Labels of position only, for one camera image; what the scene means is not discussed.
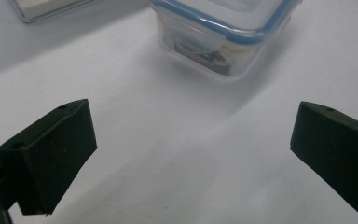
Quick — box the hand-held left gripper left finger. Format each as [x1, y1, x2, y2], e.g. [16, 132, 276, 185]
[0, 98, 99, 217]

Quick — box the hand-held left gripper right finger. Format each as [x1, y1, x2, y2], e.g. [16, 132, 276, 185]
[289, 101, 358, 217]

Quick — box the clear container with blue lid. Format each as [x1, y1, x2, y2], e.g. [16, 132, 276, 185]
[148, 0, 303, 82]

